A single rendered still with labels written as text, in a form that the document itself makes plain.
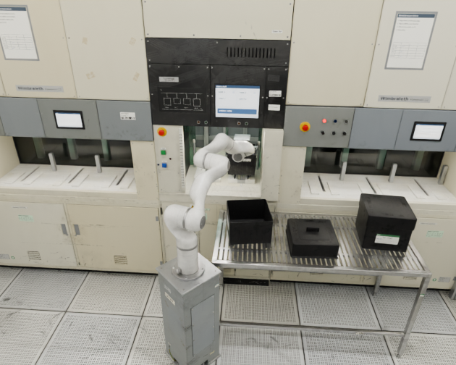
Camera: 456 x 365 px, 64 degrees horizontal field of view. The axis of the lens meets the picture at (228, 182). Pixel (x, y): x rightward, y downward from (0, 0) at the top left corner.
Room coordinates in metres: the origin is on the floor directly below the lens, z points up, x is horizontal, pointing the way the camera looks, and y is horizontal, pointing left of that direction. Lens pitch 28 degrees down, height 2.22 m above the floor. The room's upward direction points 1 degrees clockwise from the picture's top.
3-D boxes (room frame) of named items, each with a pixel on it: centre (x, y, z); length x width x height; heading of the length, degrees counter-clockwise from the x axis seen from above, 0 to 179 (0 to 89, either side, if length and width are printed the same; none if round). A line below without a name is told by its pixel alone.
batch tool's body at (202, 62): (2.74, 0.05, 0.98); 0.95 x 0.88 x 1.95; 177
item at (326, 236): (1.89, -0.54, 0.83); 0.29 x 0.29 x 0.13; 89
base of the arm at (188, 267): (1.63, 0.23, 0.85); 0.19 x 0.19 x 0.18
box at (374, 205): (1.97, -1.02, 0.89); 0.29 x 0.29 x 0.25; 82
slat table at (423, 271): (1.96, -0.57, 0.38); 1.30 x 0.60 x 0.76; 87
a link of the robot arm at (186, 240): (1.64, 0.26, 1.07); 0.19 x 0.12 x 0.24; 67
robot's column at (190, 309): (1.63, 0.23, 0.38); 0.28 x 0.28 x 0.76; 42
